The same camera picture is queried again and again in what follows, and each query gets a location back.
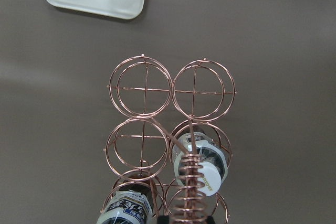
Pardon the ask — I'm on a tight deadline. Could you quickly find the copper wire bottle basket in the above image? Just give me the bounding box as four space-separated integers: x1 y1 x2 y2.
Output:
100 55 236 223

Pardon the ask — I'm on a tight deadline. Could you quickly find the tea bottle middle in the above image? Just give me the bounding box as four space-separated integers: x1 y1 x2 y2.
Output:
172 129 228 196

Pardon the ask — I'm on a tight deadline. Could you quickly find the tea bottle far corner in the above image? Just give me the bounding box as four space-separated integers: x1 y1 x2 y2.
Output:
97 180 154 224

